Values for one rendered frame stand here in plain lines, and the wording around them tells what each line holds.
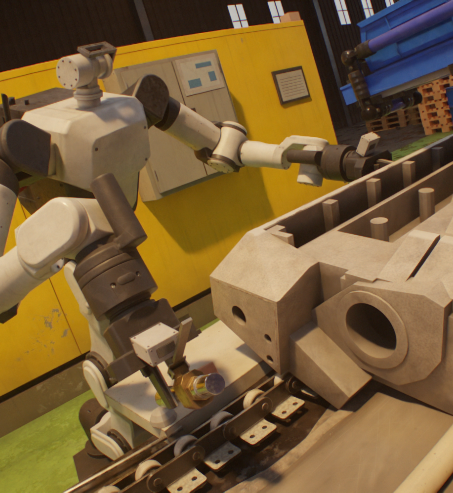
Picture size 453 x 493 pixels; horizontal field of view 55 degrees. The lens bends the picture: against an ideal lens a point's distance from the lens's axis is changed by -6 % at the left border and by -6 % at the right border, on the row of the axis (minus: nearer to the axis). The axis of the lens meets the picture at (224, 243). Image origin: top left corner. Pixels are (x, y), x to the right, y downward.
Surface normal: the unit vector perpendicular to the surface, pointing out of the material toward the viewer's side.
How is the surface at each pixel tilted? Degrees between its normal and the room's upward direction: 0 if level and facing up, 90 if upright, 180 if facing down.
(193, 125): 94
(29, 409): 90
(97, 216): 71
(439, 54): 90
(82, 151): 108
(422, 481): 23
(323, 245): 10
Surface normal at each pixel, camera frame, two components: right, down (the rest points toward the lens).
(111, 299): -0.15, -0.07
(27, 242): -0.35, 0.05
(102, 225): 0.79, -0.52
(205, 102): 0.57, 0.03
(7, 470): -0.29, -0.93
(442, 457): -0.05, -0.85
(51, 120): -0.28, -0.33
